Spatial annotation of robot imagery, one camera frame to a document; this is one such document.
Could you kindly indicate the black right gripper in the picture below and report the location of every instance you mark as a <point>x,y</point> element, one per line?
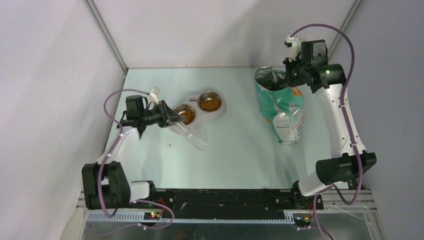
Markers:
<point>290,81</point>

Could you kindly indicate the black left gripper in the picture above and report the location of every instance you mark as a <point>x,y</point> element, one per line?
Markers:
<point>167,115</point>

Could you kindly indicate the clear plastic scoop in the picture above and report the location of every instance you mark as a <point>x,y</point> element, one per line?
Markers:
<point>197,137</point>

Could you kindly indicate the teal pet food bag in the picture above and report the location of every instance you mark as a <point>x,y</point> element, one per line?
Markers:
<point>282,106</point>

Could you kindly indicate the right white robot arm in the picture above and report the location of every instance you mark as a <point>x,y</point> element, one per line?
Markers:
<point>307,64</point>

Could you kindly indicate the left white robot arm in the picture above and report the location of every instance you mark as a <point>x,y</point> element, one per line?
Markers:
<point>105,184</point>

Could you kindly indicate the left steel bowl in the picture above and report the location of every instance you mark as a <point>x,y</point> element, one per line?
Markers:
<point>182,107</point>

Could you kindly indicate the steel bowl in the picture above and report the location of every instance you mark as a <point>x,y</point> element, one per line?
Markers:
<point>182,107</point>
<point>209,95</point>

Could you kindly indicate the brown kibble in left bowl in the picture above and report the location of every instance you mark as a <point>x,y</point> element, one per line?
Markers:
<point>189,116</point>

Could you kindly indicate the brown kibble in bowl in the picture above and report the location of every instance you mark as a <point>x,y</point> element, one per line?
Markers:
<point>210,105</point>
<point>189,116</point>

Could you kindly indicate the grey double bowl stand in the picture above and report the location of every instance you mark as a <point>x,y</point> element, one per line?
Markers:
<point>202,116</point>

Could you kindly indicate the right steel bowl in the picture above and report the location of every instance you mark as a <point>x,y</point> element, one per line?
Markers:
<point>209,95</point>

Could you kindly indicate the brown kibble in right bowl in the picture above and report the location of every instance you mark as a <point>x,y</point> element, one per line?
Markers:
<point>210,105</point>

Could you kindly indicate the left controller board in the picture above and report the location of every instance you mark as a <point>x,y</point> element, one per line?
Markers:
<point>152,216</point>

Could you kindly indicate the controller board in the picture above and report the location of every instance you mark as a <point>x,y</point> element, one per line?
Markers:
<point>152,216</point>
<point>302,223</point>

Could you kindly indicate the right controller board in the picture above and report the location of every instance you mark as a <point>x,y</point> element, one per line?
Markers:
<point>302,223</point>

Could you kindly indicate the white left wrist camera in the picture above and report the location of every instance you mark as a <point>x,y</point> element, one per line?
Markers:
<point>153,96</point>

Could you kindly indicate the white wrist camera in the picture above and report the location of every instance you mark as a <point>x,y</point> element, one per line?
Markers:
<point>153,96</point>
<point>294,44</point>

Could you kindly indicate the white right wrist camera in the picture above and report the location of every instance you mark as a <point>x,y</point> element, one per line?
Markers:
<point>294,44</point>

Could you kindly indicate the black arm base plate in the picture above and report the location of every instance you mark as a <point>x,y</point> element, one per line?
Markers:
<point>229,204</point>

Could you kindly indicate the aluminium frame rail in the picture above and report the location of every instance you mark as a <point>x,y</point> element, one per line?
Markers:
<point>331,201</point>

